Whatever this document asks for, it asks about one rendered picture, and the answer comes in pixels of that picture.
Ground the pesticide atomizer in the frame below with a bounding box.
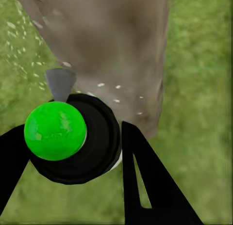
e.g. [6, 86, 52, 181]
[24, 68, 122, 185]

